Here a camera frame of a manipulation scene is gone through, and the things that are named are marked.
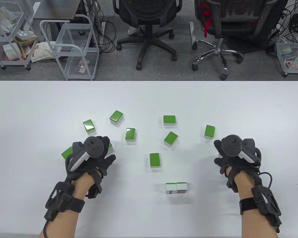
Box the person's right hand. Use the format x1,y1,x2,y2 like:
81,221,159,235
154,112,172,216
214,139,262,192

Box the person's left hand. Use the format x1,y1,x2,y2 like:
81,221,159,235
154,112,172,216
65,135,116,199

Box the green-backed mahjong tiles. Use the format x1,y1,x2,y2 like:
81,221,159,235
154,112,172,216
61,110,216,169

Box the row of mahjong tiles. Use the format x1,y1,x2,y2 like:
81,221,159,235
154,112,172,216
165,182,188,195

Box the single green-backed mahjong tile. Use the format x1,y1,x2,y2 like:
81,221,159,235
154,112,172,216
163,115,176,126

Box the person's right forearm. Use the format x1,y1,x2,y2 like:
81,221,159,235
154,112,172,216
232,170,280,238

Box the person's left forearm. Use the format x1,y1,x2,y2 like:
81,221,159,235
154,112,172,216
37,172,96,238

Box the black white left hand controller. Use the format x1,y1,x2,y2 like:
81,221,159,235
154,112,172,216
68,136,105,171

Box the black white hand controller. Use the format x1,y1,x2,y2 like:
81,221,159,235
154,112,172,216
68,136,105,171
221,135,261,166

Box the black white right hand controller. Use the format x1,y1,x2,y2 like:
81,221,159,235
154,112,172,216
221,135,261,166

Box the white cart with boxes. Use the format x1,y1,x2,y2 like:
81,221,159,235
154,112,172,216
274,31,298,78

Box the white printed paper bag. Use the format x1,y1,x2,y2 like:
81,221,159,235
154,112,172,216
31,42,58,63

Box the black chair with chrome base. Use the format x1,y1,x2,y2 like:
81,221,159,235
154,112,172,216
191,0,288,81

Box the red garment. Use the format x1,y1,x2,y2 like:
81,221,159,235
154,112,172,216
200,1,213,38

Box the white paper sheet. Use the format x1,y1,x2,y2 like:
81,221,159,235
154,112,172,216
2,43,31,61

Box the clear plastic bag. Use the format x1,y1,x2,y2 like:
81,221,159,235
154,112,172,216
14,30,38,46

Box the white cart far right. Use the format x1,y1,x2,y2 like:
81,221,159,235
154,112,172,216
266,0,298,59

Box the dark brown desk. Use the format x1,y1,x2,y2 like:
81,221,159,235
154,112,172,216
33,0,83,21

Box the black mesh office chair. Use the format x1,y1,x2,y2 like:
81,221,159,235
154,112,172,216
112,0,183,70

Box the crumpled white plastic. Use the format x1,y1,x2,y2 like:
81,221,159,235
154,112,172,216
0,6,15,32

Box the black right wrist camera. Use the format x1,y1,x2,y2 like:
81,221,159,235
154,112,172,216
239,186,282,233

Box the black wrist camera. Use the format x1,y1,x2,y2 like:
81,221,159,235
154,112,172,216
44,182,85,221
239,186,282,233

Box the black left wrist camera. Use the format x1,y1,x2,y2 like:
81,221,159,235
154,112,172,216
44,182,85,221

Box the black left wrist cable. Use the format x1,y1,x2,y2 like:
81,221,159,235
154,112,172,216
41,218,50,238

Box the white wire mesh cart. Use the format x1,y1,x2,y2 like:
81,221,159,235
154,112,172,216
40,14,100,81

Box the black cables bundle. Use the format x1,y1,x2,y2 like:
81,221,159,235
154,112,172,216
83,0,116,54

